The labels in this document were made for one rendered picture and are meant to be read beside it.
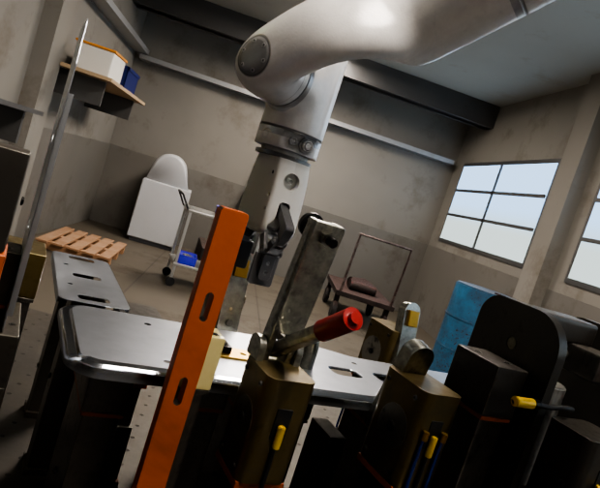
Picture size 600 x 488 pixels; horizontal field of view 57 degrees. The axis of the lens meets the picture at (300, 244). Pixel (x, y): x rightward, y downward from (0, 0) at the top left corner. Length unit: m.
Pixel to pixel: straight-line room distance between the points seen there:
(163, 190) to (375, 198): 3.04
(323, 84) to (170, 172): 6.77
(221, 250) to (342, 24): 0.27
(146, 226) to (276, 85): 6.86
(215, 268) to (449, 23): 0.36
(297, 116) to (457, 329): 4.69
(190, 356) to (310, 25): 0.37
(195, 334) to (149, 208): 6.90
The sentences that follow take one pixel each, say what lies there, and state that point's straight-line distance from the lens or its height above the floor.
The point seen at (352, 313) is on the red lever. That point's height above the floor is 1.15.
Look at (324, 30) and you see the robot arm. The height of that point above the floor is 1.41.
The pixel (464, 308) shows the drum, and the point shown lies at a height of 0.70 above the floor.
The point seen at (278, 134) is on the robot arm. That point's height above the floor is 1.30.
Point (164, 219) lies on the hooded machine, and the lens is 7.45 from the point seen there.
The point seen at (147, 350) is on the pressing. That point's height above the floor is 1.00.
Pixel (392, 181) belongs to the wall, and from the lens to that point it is 8.35.
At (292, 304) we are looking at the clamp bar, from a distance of 0.60.
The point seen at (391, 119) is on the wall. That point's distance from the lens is 8.38.
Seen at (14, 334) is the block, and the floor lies 1.00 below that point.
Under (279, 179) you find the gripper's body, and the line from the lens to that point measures 0.69.
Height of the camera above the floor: 1.23
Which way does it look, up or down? 5 degrees down
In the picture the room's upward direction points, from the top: 18 degrees clockwise
